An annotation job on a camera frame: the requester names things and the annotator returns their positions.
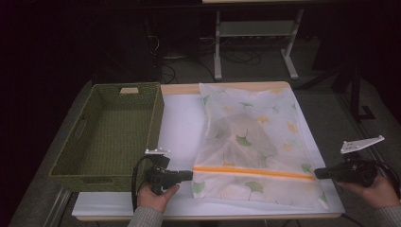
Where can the white metal desk frame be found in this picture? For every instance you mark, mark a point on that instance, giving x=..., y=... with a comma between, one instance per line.
x=255, y=28

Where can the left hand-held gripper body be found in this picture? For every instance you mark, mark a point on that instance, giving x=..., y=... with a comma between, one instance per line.
x=162, y=176

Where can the beige cloth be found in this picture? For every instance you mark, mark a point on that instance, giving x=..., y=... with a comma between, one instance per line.
x=242, y=138

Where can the green woven basket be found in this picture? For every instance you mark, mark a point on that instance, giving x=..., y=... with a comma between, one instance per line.
x=110, y=126

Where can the person's right hand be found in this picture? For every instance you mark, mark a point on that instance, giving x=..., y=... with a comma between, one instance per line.
x=378, y=192

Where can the person's left hand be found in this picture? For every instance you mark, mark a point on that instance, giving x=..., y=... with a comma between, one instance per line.
x=154, y=198

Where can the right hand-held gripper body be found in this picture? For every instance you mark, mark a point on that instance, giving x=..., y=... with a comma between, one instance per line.
x=356, y=171

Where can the leaf-print mesh laundry bag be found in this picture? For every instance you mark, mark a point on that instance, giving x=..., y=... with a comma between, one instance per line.
x=252, y=132

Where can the black metal stand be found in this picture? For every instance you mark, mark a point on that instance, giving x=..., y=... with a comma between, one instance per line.
x=354, y=91

